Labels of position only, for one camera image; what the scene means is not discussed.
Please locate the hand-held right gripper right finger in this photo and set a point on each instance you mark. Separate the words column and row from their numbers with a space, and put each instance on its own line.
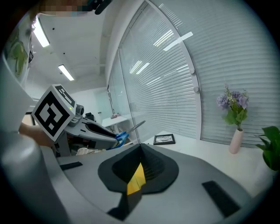
column 192, row 175

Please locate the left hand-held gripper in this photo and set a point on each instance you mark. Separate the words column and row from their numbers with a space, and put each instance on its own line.
column 52, row 111

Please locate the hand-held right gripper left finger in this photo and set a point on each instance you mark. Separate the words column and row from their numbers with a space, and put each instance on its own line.
column 87, row 172

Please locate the yellow box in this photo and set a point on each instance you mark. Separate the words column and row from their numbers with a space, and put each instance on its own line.
column 136, row 179

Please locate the person's left forearm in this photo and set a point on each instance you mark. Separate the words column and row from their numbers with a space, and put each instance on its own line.
column 36, row 134

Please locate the white background table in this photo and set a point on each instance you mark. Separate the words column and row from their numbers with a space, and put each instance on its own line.
column 114, row 121

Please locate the small pink object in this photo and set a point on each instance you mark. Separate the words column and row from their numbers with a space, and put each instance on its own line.
column 115, row 116

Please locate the pink vase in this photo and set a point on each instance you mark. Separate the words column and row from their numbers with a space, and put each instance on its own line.
column 236, row 141

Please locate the long ceiling light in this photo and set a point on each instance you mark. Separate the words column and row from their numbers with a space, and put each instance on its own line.
column 41, row 32
column 66, row 72

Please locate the purple flower bouquet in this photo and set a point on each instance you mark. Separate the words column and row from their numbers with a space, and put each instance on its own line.
column 235, row 107

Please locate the green leafy plant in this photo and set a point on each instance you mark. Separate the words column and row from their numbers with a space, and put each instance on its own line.
column 271, row 148

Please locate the person's white shirt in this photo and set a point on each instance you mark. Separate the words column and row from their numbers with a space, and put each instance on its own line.
column 12, row 98

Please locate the white window blinds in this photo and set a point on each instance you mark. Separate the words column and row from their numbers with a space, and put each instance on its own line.
column 218, row 76

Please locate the black picture frame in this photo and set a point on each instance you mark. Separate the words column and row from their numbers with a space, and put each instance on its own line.
column 164, row 139

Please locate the green wall painting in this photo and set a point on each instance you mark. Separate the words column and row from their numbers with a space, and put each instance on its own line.
column 18, row 54

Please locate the black head-worn camera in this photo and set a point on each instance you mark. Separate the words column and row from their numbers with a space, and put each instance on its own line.
column 99, row 6

